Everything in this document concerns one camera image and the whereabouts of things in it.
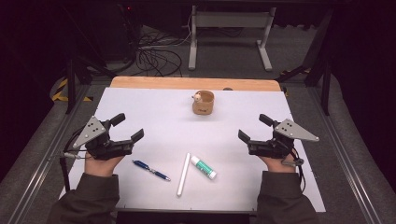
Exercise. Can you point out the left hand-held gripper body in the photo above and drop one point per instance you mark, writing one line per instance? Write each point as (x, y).
(109, 148)

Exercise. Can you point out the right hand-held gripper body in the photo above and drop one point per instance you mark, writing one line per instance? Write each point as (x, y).
(269, 147)

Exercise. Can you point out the blue pen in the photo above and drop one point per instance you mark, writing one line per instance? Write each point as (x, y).
(141, 164)

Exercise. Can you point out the tan bear pen holder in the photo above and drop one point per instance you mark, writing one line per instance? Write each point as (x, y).
(204, 108)

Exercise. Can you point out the white green glue stick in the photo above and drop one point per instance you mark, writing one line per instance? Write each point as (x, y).
(204, 168)

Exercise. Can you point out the white tube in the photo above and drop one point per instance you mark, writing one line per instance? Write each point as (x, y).
(183, 174)

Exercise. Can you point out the person's right hand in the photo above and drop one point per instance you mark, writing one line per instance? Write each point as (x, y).
(277, 165)

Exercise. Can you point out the person's left hand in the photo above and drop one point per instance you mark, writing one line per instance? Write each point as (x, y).
(101, 167)

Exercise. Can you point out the right gripper grey plug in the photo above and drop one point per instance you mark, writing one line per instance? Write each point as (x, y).
(291, 161)

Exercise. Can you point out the left gripper silver plug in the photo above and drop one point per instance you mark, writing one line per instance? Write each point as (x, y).
(71, 155)

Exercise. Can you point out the white board sheet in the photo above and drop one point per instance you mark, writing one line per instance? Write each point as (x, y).
(186, 133)

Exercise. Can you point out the black metal stand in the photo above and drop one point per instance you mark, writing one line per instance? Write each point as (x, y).
(326, 90)
(71, 87)

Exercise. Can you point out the yellow black hazard tape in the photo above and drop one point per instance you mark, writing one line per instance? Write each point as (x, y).
(59, 97)

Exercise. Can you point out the grey metal rail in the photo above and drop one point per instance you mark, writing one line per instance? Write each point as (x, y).
(45, 165)
(348, 161)

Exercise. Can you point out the grey metal desk frame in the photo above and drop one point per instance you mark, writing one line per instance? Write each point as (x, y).
(230, 19)

